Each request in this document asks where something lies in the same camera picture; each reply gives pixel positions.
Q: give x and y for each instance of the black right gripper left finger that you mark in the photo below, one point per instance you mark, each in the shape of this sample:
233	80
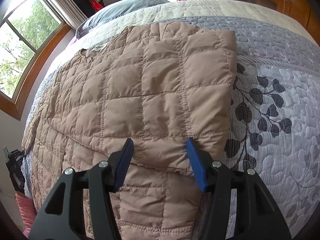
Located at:
84	194

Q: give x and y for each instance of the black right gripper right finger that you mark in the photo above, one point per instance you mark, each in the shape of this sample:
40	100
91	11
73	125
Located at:
234	200

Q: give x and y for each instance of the beige quilted jacket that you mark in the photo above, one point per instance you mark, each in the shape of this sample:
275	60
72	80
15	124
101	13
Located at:
157	84

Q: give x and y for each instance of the pink sleeved left forearm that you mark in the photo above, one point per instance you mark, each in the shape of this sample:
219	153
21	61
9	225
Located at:
27	211

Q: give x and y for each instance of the grey floral quilted bedspread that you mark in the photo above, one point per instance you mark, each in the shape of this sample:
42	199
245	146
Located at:
274	112

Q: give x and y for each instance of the wooden framed side window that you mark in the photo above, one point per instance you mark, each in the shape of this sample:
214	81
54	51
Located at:
30	31

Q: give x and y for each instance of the white pleated curtain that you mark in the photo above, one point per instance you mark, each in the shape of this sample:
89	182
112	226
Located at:
69	12

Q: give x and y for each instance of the grey blue pillow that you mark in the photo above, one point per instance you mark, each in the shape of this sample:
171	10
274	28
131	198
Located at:
113	11

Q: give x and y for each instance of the orange wooden cabinet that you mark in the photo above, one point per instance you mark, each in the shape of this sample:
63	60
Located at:
299	10

